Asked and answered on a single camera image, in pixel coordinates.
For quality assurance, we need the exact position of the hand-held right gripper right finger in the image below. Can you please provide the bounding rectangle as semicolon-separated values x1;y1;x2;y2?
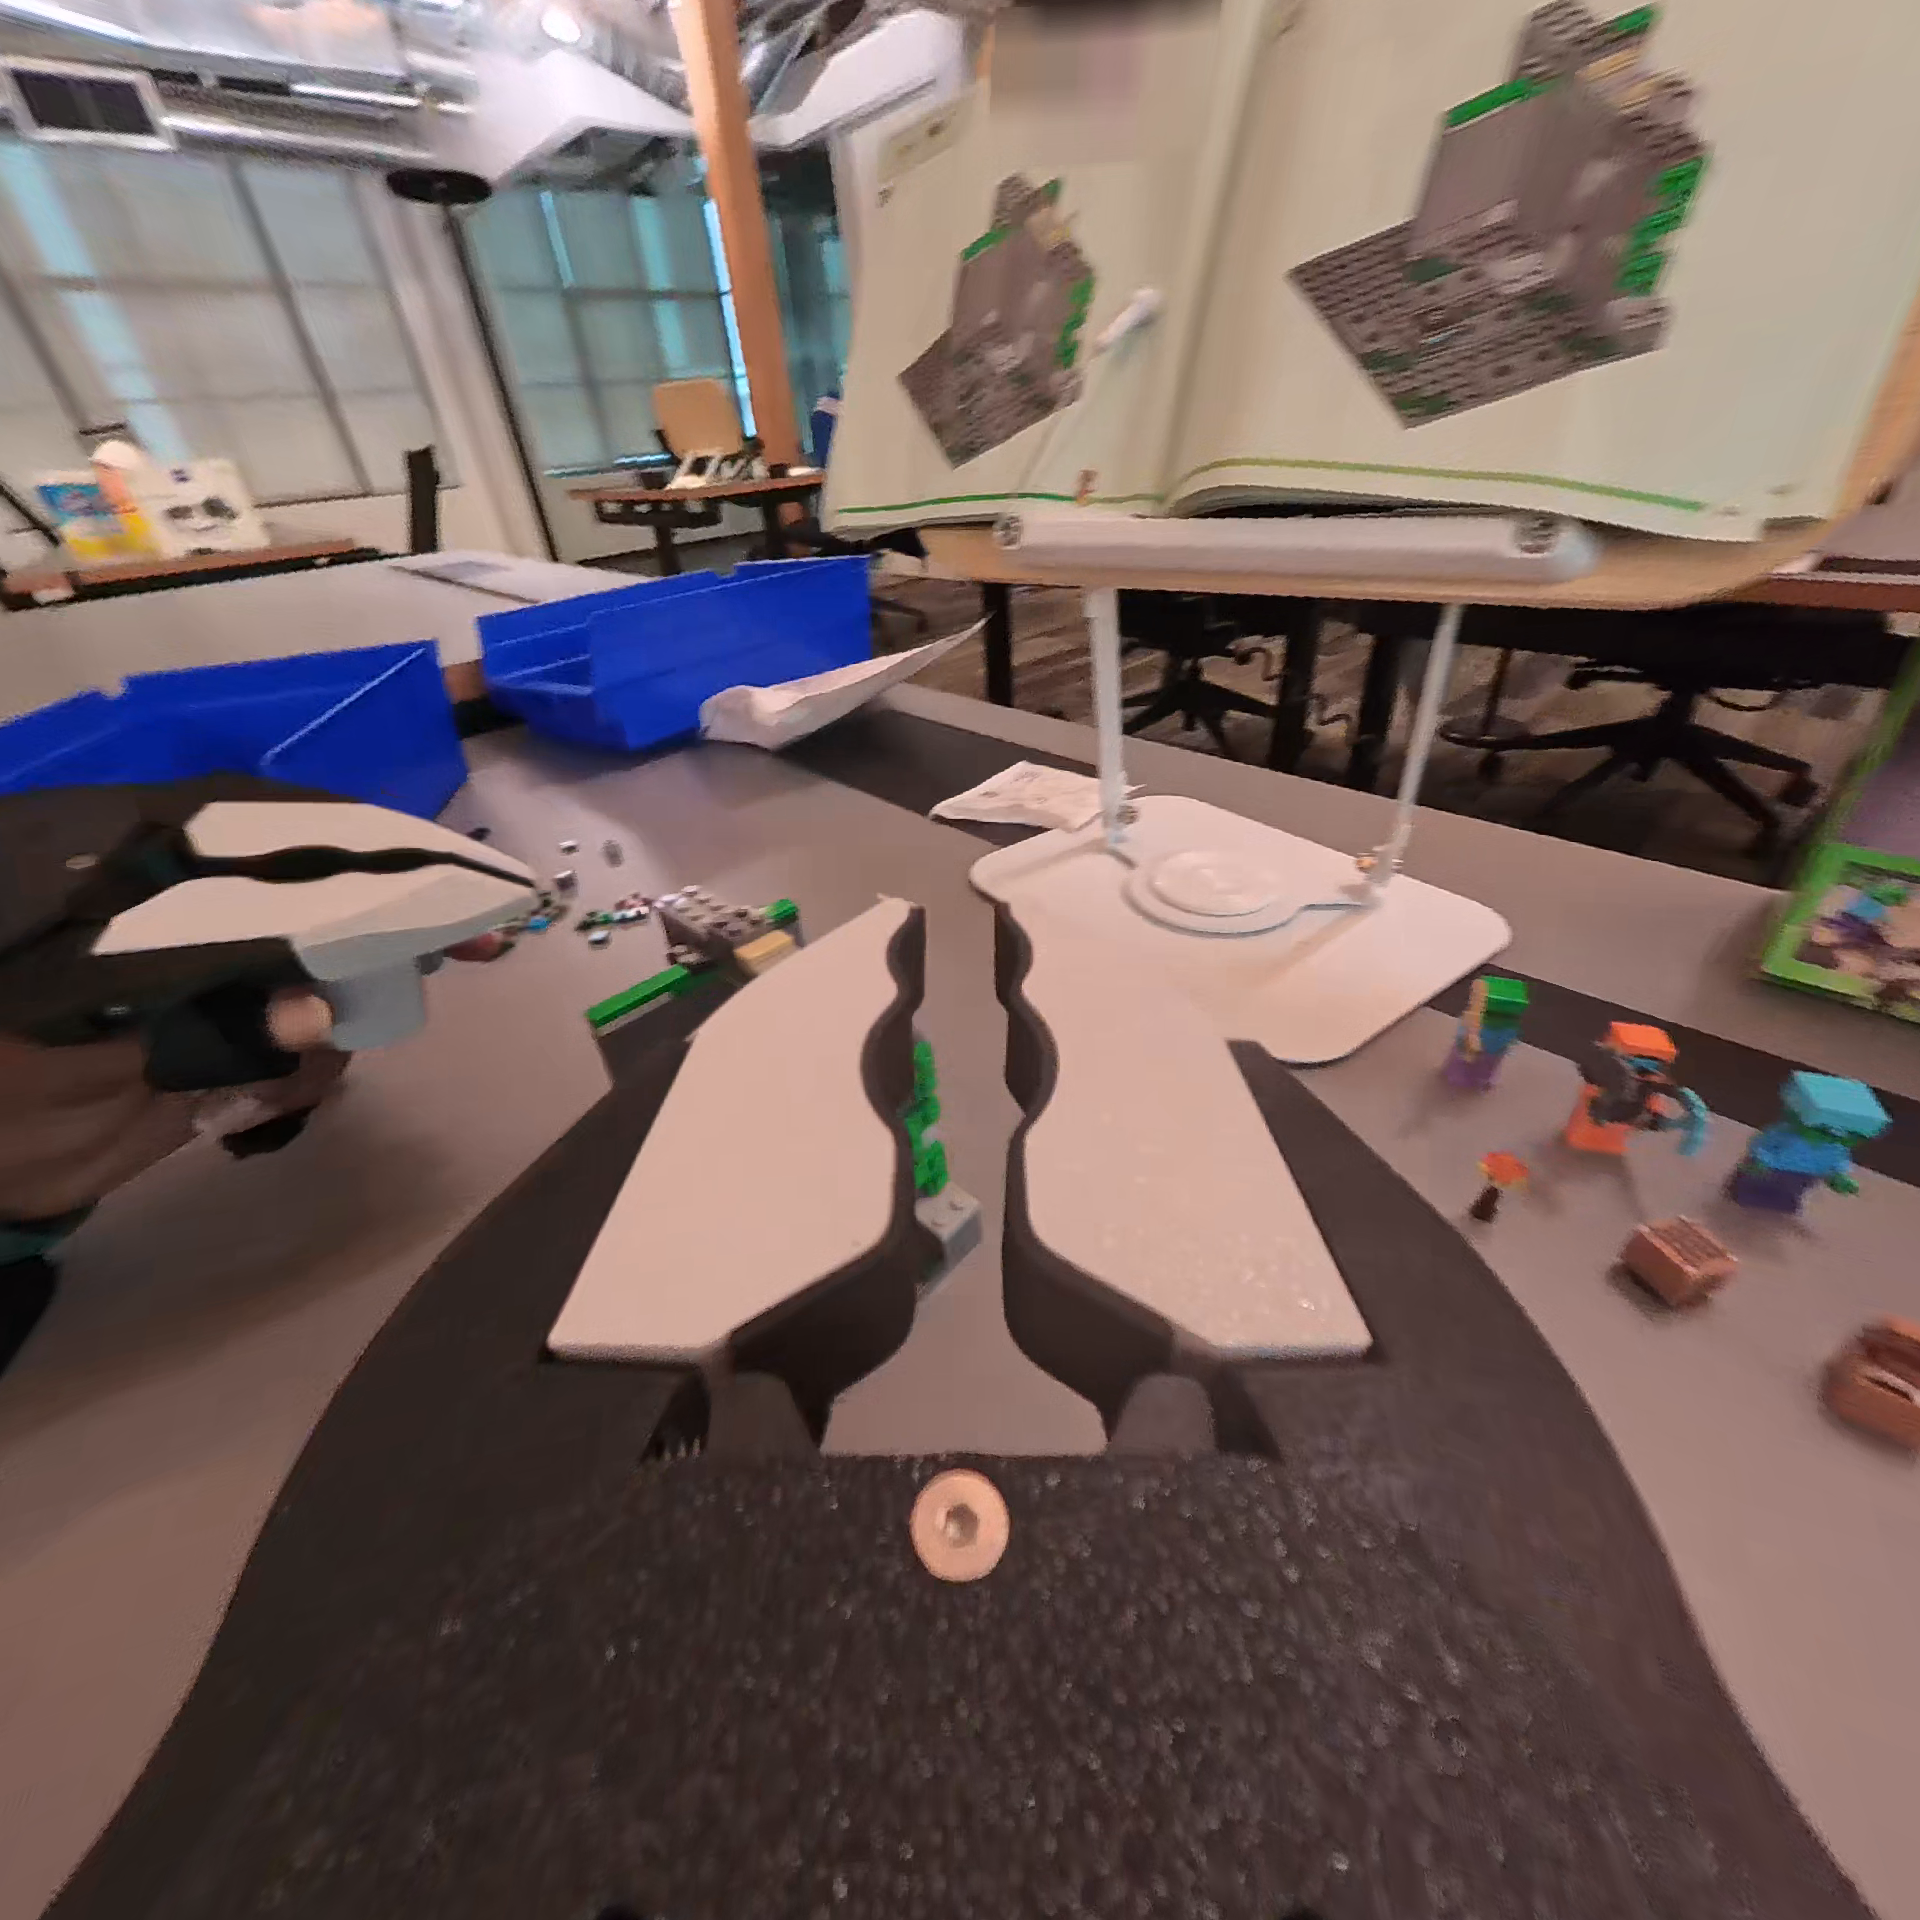
992;896;1376;1450

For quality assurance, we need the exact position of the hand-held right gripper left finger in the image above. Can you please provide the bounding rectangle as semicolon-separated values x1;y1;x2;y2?
544;893;927;1450

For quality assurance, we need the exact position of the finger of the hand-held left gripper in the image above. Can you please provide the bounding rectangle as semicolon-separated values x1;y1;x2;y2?
177;801;539;889
90;866;541;1056

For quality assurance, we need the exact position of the grey and green brick build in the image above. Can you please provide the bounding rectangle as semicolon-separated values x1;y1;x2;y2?
586;884;987;1296

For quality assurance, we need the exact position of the pile of small bricks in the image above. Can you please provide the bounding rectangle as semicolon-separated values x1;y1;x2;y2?
504;837;665;950

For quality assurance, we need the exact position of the grey desk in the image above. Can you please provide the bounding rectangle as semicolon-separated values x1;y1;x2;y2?
0;552;1920;1920

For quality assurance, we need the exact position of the person's left hand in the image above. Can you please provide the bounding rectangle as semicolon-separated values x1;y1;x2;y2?
0;989;354;1220

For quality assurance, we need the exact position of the blue plastic bin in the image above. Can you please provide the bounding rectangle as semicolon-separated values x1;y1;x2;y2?
479;557;876;753
0;642;471;842

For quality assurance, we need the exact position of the white wooden book stand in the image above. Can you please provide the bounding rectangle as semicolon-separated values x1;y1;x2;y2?
908;285;1920;1070

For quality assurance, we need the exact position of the long wooden table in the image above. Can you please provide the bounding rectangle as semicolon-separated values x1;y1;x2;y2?
0;534;379;610

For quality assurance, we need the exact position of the white printed box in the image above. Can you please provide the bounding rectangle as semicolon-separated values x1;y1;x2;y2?
28;456;276;564

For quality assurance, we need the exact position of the green-headed toy figure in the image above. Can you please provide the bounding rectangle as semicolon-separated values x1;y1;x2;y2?
1443;977;1535;1096

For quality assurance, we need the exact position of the small printed paper bag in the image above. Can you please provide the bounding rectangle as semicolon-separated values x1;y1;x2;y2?
931;758;1152;834

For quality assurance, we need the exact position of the orange toy figure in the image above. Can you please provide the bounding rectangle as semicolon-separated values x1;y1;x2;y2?
1564;1025;1712;1158

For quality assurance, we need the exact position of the crumpled white paper bag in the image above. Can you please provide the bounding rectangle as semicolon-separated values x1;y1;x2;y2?
699;616;996;749

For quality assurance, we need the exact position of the small background wooden table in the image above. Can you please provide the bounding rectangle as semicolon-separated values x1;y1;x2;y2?
564;464;832;581

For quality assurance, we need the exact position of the small brown brick chest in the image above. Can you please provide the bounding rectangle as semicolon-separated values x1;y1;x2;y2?
1618;1217;1744;1308
1821;1314;1920;1451

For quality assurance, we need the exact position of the black office chair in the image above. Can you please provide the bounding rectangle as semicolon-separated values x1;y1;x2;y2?
1439;637;1829;852
1113;597;1311;740

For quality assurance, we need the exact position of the tan office chair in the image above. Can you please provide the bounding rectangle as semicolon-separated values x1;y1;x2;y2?
647;374;763;491

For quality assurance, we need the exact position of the teal-headed toy figure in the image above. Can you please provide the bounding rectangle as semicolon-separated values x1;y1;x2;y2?
1727;1072;1897;1217

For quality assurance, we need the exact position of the black floor lamp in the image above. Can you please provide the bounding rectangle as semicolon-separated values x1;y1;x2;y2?
385;165;560;566

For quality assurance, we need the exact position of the green toy box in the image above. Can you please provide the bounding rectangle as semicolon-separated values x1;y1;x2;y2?
1757;644;1920;1027

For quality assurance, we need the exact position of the wooden pillar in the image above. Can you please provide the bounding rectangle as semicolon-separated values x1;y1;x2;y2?
673;0;810;472

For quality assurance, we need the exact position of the ceiling air vent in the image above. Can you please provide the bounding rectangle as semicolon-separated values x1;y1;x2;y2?
0;57;180;154

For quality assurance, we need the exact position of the open instruction booklet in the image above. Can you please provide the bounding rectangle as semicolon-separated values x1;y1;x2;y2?
823;0;1920;545

